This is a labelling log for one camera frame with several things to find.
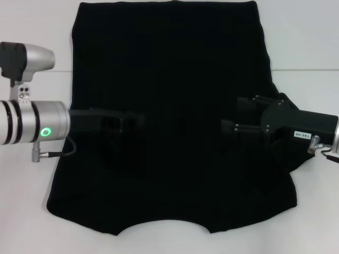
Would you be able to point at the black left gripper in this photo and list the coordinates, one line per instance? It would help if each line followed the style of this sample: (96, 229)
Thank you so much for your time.
(92, 119)

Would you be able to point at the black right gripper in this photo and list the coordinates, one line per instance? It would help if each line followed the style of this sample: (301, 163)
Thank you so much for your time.
(304, 124)

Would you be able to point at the black shirt with FREE print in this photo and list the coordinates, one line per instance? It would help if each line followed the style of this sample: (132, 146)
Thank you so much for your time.
(169, 66)

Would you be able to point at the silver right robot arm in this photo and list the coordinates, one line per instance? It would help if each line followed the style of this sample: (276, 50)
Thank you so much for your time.
(336, 135)

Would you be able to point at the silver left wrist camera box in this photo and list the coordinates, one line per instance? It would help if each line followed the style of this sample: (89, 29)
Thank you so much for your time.
(34, 59)

